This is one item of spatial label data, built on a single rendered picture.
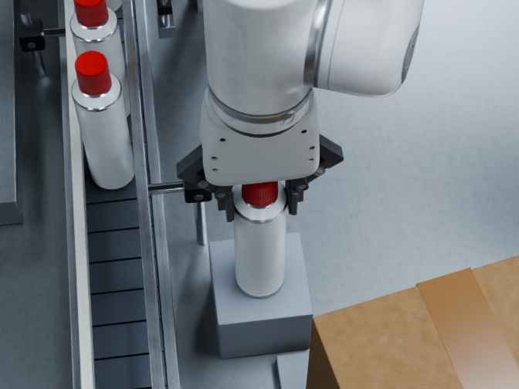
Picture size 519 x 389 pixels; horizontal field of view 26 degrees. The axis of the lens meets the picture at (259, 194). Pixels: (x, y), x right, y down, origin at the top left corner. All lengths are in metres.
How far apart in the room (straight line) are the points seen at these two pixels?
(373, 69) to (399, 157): 0.59
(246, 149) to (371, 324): 0.18
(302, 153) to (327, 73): 0.16
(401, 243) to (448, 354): 0.39
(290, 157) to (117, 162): 0.34
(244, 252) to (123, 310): 0.19
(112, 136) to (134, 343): 0.22
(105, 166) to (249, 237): 0.25
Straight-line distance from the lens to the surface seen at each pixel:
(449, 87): 1.45
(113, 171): 1.26
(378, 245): 1.31
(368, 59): 0.80
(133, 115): 1.25
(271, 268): 1.12
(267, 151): 0.94
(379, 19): 0.80
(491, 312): 0.96
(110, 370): 1.19
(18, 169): 1.35
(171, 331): 1.21
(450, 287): 0.97
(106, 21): 1.22
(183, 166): 0.98
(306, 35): 0.80
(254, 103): 0.85
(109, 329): 1.21
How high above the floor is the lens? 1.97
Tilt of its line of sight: 58 degrees down
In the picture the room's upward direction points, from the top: straight up
